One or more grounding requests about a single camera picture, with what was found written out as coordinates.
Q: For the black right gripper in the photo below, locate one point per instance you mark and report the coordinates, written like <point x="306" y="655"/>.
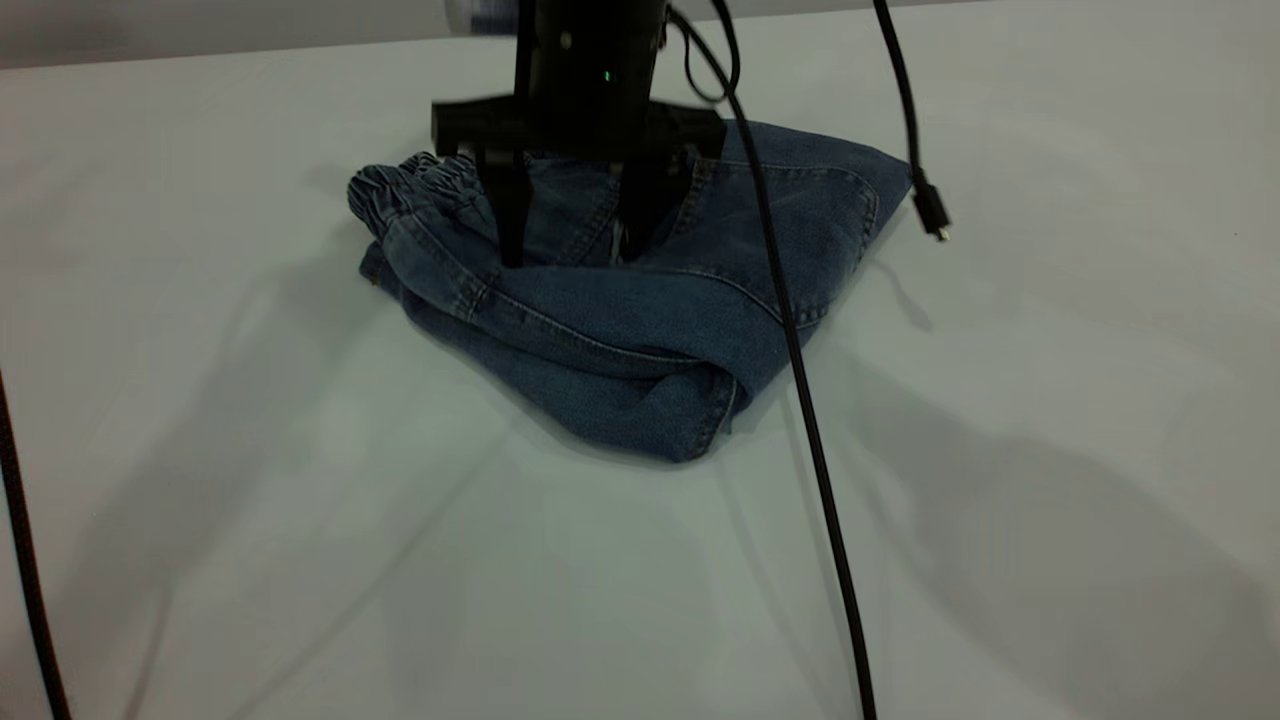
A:
<point x="580" y="90"/>

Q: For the blue denim pants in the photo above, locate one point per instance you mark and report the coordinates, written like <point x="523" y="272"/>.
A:
<point x="640" y="320"/>

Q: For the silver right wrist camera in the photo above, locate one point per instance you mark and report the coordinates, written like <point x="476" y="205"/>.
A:
<point x="480" y="15"/>

